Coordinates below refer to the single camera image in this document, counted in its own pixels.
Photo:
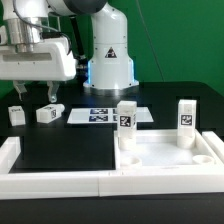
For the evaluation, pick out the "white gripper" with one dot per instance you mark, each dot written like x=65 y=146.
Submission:
x=49 y=61

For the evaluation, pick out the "white square tabletop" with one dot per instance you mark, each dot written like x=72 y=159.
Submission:
x=154 y=148

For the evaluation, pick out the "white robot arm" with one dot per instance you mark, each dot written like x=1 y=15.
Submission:
x=31 y=50

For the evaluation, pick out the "white AprilTag sheet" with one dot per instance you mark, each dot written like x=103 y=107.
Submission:
x=104 y=115

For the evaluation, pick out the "white U-shaped fence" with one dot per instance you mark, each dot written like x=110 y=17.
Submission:
x=116 y=182

